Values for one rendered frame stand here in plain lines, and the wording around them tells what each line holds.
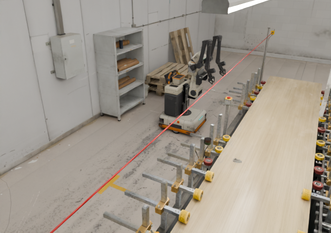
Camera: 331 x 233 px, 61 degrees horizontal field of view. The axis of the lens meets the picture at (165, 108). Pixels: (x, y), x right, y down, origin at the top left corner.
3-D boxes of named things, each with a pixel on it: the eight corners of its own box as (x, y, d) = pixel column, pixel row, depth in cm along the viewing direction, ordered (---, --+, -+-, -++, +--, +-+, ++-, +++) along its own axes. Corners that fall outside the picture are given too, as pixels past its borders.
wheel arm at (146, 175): (142, 176, 235) (142, 173, 234) (144, 174, 238) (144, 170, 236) (197, 197, 214) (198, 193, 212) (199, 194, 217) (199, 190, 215)
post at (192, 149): (187, 189, 256) (189, 144, 235) (188, 187, 259) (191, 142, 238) (190, 190, 254) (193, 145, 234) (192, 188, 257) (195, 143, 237)
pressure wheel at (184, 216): (183, 211, 201) (179, 222, 197) (182, 207, 195) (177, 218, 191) (191, 214, 199) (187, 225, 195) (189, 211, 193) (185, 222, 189)
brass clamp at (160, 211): (154, 212, 201) (154, 207, 199) (163, 200, 212) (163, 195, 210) (161, 215, 198) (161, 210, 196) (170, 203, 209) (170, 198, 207)
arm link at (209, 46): (209, 39, 409) (206, 41, 400) (213, 40, 407) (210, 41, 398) (206, 68, 427) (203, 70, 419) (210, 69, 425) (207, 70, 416)
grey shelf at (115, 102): (100, 116, 542) (92, 33, 476) (127, 99, 614) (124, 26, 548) (119, 121, 523) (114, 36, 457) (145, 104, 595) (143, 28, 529)
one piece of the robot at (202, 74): (193, 84, 451) (193, 71, 442) (199, 79, 473) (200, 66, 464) (202, 85, 444) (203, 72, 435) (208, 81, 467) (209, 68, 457)
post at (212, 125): (206, 164, 298) (210, 124, 277) (208, 162, 300) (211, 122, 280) (210, 165, 296) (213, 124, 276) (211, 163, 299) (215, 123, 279)
